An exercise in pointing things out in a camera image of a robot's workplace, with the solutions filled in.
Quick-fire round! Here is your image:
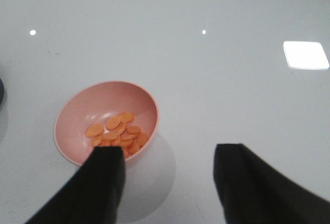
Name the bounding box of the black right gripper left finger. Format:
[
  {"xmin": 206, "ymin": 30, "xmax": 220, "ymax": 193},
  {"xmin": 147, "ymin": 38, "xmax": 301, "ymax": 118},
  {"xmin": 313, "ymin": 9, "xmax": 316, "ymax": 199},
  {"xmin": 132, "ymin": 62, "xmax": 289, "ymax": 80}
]
[{"xmin": 27, "ymin": 147, "xmax": 126, "ymax": 223}]

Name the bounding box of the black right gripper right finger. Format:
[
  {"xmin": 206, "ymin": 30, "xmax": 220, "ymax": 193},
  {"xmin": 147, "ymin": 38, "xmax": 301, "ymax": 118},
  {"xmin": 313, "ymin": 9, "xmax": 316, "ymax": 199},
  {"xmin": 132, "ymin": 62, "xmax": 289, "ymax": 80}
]
[{"xmin": 213, "ymin": 143, "xmax": 329, "ymax": 223}]

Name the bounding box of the orange ham slice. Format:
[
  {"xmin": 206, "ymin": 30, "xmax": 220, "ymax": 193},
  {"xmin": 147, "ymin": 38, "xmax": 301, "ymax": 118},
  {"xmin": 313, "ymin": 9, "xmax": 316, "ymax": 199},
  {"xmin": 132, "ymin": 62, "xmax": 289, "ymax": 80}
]
[
  {"xmin": 85, "ymin": 123, "xmax": 104, "ymax": 138},
  {"xmin": 106, "ymin": 116, "xmax": 121, "ymax": 131}
]

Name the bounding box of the pink plastic bowl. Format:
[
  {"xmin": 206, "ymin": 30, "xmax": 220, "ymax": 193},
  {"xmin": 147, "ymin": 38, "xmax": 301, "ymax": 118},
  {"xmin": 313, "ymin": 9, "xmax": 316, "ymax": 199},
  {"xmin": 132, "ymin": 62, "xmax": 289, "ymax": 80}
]
[{"xmin": 54, "ymin": 81, "xmax": 159, "ymax": 166}]

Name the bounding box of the dark blue saucepan purple handle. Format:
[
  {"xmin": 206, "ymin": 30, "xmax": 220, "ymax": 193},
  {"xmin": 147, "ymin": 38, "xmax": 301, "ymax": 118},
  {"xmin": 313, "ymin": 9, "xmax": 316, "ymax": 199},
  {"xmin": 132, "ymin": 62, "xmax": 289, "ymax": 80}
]
[{"xmin": 0, "ymin": 79, "xmax": 5, "ymax": 105}]

